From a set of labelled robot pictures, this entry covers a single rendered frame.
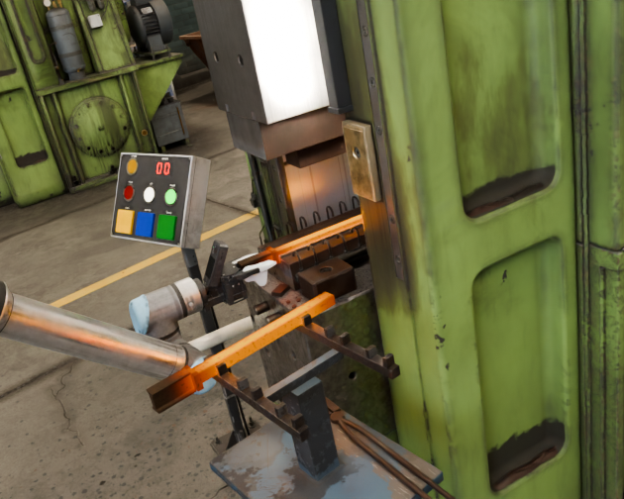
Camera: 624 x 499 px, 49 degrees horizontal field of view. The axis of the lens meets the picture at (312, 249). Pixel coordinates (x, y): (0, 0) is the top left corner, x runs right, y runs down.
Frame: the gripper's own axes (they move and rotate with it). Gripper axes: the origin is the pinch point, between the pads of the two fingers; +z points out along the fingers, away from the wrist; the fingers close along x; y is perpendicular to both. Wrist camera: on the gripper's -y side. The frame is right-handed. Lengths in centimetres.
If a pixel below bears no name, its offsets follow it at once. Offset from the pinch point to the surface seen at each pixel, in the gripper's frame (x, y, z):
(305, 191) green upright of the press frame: -18.7, -6.2, 23.7
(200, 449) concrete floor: -68, 100, -20
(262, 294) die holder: -0.4, 10.0, -3.0
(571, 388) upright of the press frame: 48, 45, 57
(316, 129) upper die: 7.5, -30.7, 17.5
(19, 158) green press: -495, 58, -21
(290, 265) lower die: 7.5, 1.2, 3.2
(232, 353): 41.9, -3.7, -26.9
